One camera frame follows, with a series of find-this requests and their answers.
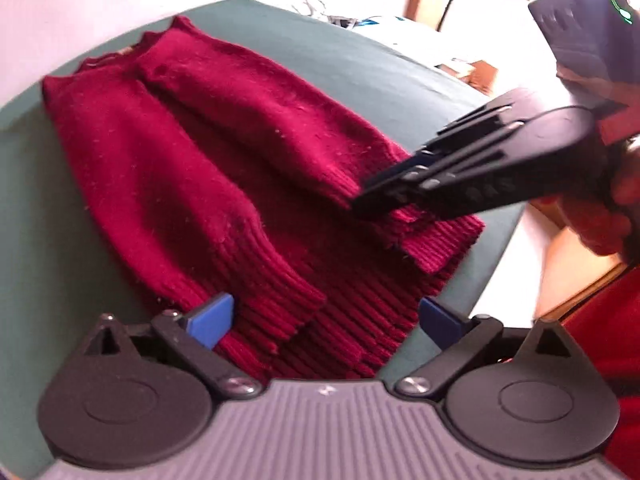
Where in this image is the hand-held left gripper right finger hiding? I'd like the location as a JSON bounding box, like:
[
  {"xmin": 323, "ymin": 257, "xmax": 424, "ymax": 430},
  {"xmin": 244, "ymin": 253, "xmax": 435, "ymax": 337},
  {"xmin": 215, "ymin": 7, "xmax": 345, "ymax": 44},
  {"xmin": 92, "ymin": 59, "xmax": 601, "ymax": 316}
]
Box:
[{"xmin": 395, "ymin": 296, "xmax": 576, "ymax": 402}]

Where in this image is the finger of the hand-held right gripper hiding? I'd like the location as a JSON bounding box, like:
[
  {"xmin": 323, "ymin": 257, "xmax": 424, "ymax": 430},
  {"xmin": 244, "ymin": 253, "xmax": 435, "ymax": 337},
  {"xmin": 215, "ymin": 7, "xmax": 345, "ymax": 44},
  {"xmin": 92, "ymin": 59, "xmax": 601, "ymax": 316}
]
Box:
[
  {"xmin": 352, "ymin": 120, "xmax": 531, "ymax": 220},
  {"xmin": 372, "ymin": 88, "xmax": 543, "ymax": 186}
]

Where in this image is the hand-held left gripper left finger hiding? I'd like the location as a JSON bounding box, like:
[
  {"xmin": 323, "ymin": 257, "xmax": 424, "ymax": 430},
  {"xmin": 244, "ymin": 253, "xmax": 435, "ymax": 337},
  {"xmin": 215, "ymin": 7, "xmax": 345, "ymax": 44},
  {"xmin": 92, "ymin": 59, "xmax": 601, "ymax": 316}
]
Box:
[{"xmin": 82, "ymin": 293, "xmax": 262, "ymax": 402}]

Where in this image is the red knit sweater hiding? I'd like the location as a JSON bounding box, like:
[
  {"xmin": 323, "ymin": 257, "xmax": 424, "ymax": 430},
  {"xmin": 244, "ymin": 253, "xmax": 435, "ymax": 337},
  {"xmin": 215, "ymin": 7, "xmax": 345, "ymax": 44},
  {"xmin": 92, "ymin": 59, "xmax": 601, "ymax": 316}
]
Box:
[{"xmin": 41, "ymin": 15, "xmax": 486, "ymax": 381}]

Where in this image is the person's right hand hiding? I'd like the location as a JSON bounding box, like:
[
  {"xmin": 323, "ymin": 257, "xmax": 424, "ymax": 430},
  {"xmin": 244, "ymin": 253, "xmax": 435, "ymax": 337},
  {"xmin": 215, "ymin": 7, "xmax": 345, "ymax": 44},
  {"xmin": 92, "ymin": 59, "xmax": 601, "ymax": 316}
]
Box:
[{"xmin": 609, "ymin": 136, "xmax": 640, "ymax": 211}]

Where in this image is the green table cover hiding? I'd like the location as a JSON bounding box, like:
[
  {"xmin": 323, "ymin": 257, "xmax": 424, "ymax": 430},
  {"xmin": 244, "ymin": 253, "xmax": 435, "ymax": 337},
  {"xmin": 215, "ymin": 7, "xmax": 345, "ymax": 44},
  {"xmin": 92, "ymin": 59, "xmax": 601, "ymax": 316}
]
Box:
[{"xmin": 0, "ymin": 0, "xmax": 526, "ymax": 361}]

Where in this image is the person's red top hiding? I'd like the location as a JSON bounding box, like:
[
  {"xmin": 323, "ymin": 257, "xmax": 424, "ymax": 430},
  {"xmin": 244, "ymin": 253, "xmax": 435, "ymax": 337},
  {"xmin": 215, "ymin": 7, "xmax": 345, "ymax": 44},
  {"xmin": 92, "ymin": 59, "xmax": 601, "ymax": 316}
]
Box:
[{"xmin": 565, "ymin": 280, "xmax": 640, "ymax": 466}]

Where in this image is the tangle of cables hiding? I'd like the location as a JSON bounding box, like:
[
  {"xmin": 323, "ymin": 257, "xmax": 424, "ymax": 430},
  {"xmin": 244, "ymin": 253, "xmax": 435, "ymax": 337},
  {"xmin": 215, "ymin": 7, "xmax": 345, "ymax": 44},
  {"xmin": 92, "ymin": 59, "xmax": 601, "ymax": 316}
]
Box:
[{"xmin": 280, "ymin": 0, "xmax": 361, "ymax": 28}]

